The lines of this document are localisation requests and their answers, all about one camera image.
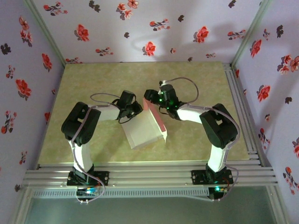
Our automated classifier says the long aluminium frame rail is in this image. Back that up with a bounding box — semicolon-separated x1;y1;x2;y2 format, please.
22;160;279;188

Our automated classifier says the short aluminium frame rail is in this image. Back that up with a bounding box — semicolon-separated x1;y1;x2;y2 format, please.
221;62;269;168

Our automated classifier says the white paper box pink outside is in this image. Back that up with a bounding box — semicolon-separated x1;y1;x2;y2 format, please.
121;98;168;150

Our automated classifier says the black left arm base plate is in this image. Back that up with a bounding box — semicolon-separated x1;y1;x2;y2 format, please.
67;171;110;187

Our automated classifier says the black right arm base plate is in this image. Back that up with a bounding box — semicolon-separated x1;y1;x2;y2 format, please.
191;169;234;185

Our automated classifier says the aluminium frame leg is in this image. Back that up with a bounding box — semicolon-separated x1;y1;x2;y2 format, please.
8;186;33;224
266;185;291;224

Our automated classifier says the aluminium corner post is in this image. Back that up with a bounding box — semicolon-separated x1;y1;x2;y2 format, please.
230;0;273;68
23;0;67;68

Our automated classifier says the grey slotted cable duct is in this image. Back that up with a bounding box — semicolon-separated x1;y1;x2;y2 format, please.
31;188;210;199

